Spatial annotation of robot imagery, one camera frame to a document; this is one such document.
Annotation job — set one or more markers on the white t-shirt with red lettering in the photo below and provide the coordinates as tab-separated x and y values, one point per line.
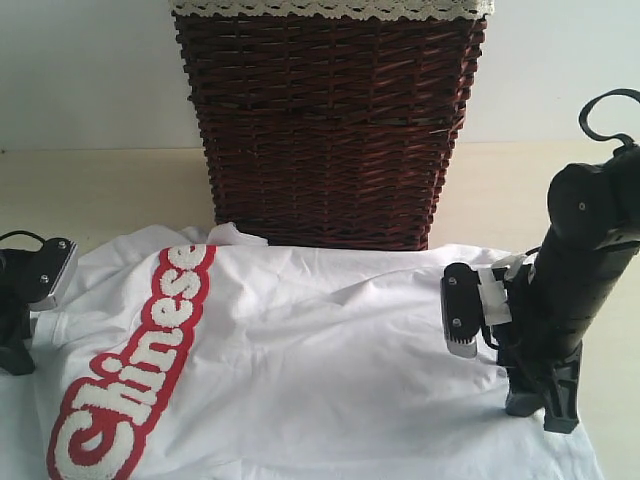
192	355

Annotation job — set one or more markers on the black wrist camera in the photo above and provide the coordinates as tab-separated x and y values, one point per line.
49	273
475	303

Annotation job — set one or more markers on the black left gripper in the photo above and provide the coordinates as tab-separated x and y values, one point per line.
18	290

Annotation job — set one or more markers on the dark red wicker basket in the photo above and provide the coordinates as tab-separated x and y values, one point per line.
333	133

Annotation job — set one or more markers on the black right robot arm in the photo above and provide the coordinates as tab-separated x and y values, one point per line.
592	238

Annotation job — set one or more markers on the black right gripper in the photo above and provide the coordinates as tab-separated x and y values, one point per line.
542	345

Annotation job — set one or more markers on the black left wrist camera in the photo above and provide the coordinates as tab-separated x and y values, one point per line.
49	273

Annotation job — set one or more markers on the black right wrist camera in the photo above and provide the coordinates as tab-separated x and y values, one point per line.
475	303

